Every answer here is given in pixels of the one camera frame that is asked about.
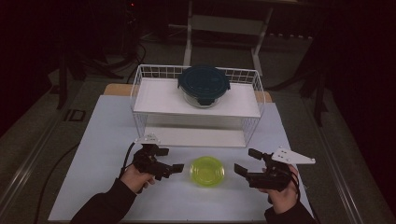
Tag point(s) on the glass container with blue lid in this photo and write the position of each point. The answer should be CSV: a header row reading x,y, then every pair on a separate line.
x,y
204,81

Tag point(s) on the container with green lid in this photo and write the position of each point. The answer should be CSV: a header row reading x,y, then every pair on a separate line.
x,y
207,171

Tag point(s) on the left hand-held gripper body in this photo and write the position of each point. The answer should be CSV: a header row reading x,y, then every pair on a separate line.
x,y
146,160

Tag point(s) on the white metal stand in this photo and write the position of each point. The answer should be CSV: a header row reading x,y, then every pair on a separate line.
x,y
224,26

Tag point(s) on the metal floor rail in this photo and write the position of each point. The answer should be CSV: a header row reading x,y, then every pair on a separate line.
x,y
28,161
339,174

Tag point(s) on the dark floor stand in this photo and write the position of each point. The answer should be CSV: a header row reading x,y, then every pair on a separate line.
x,y
67,77
317,87

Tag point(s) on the person's left hand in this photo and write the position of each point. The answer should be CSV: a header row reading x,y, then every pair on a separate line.
x,y
135,180

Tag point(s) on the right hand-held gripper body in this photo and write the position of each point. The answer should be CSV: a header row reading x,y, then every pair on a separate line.
x,y
274,174

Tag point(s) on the white table sheet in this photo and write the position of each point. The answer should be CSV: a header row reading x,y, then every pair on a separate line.
x,y
102,149

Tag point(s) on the person's right hand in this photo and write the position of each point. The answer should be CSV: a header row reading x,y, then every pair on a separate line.
x,y
283,199

